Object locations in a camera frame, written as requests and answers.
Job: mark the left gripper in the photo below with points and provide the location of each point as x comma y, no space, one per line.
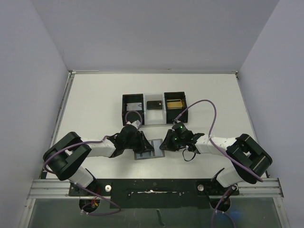
144,146

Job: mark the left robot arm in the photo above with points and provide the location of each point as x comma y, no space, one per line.
64,159

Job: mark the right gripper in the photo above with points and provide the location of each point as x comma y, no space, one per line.
172,140

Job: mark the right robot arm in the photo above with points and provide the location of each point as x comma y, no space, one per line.
249,160

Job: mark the white card with stripe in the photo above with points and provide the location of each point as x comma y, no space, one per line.
156,143

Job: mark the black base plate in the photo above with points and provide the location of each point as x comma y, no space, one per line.
160,193

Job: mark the black white sorting tray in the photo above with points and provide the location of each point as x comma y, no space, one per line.
154,117

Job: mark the gold card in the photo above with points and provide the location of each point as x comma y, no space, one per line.
175,104

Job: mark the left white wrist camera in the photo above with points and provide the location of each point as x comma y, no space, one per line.
137,124

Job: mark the black card in tray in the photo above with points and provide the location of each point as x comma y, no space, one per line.
154,105

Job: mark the grey card holder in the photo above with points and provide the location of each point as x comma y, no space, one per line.
146,155

